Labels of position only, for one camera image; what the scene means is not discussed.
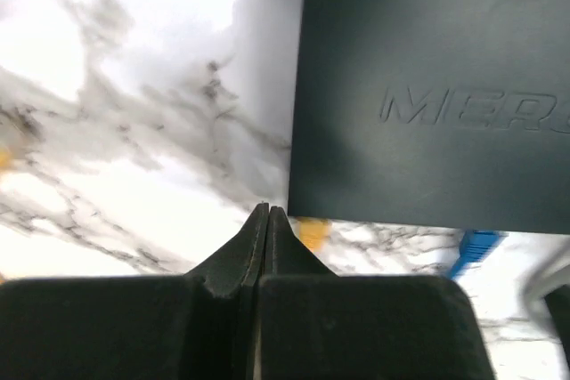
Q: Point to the black network switch box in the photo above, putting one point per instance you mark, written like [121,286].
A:
[446,113]

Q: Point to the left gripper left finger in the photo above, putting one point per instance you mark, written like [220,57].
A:
[196,325]

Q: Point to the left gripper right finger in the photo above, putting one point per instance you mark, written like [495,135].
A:
[315,324]

